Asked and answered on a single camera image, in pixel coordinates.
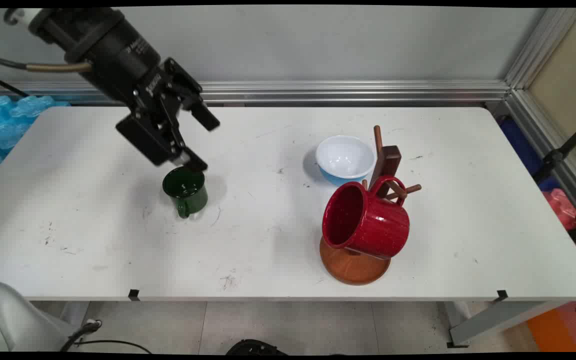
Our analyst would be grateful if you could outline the black object on floor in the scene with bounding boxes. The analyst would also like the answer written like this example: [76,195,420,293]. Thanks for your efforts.
[225,339,289,356]

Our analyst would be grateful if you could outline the red speckled enamel mug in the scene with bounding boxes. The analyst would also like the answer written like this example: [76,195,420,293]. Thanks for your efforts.
[322,175,411,260]

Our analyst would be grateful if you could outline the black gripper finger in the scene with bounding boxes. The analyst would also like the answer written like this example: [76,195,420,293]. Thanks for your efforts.
[115,113,209,174]
[165,58,221,133]

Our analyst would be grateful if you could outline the black tripod stand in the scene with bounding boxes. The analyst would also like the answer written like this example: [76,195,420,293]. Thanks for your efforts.
[533,115,576,186]

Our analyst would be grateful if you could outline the thin black cable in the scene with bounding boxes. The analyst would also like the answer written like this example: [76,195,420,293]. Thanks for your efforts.
[0,71,30,98]

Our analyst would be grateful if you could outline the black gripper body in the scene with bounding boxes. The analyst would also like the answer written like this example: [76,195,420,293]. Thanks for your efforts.
[28,7,190,119]

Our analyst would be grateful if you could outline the blue bubble wrap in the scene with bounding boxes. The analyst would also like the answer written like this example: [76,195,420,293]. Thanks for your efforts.
[0,95,71,183]

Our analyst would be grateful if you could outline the dark green enamel mug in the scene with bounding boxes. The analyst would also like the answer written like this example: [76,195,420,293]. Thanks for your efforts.
[162,166,209,219]

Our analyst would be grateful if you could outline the aluminium frame post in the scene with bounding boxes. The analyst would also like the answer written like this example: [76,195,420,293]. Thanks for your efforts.
[504,7,576,228]

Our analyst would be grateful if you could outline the black floor cable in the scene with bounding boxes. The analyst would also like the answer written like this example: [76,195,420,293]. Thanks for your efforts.
[60,319,153,355]

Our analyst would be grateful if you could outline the black cable with brass end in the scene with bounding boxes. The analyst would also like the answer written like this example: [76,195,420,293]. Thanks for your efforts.
[0,50,93,75]

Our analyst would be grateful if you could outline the blue container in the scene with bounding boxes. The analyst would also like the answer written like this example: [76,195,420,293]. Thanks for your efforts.
[499,117,559,192]

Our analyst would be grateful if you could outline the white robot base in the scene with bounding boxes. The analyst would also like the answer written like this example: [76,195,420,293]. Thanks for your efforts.
[0,281,79,353]

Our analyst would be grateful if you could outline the white bowl with blue outside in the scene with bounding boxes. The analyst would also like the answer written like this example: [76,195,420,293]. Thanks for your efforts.
[315,135,376,187]

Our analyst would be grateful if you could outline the beige wall panel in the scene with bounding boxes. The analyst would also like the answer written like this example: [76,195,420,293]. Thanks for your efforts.
[528,7,576,173]

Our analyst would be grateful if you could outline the grey table leg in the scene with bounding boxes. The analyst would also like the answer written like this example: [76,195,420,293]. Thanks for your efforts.
[447,300,569,349]

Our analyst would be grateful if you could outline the brown wooden mug tree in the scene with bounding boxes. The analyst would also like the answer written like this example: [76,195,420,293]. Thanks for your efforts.
[319,125,423,286]

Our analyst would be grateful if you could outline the orange box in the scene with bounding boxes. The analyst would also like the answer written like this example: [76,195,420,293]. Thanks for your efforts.
[526,307,576,353]

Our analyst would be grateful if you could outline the red plastic bag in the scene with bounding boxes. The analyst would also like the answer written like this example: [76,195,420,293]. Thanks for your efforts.
[543,188,576,231]

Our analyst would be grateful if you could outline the horizontal aluminium frame rail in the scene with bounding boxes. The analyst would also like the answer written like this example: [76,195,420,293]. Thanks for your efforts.
[0,80,511,106]

